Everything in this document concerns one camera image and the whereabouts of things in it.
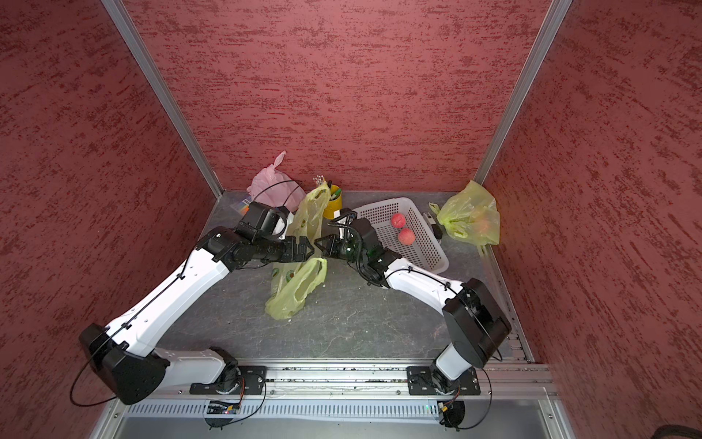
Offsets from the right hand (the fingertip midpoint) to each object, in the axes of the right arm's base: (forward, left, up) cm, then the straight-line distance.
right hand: (313, 248), depth 79 cm
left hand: (-4, +4, +2) cm, 6 cm away
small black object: (+19, -44, -17) cm, 51 cm away
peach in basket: (+23, -29, -17) cm, 41 cm away
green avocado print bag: (-12, +3, +2) cm, 13 cm away
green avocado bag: (+22, -57, -14) cm, 63 cm away
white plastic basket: (+9, -38, -18) cm, 43 cm away
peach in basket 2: (+15, -31, -16) cm, 38 cm away
